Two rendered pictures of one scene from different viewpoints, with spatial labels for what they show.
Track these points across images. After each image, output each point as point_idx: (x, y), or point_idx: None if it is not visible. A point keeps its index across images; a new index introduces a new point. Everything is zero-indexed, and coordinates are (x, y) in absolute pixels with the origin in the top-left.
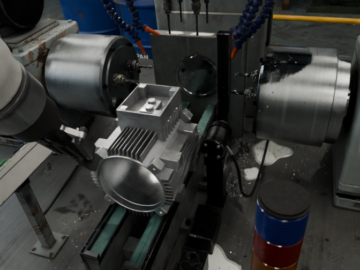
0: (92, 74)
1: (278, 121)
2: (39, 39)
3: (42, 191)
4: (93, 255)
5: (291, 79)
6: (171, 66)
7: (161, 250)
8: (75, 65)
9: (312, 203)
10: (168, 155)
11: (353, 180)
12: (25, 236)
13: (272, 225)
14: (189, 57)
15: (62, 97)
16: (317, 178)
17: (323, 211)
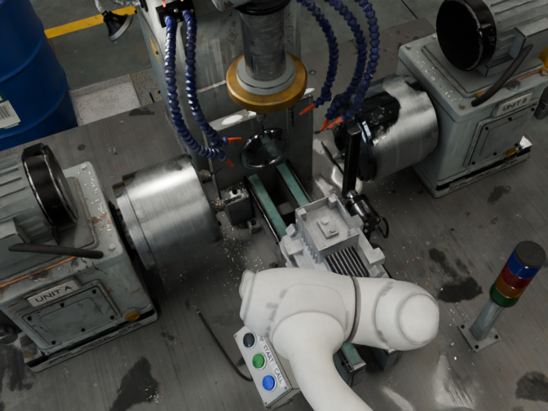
0: (205, 221)
1: (394, 165)
2: (101, 218)
3: (199, 362)
4: (362, 364)
5: (395, 130)
6: (233, 152)
7: None
8: (179, 223)
9: (420, 205)
10: (373, 256)
11: (448, 174)
12: (244, 406)
13: (533, 271)
14: (258, 136)
15: (169, 261)
16: (404, 179)
17: (432, 208)
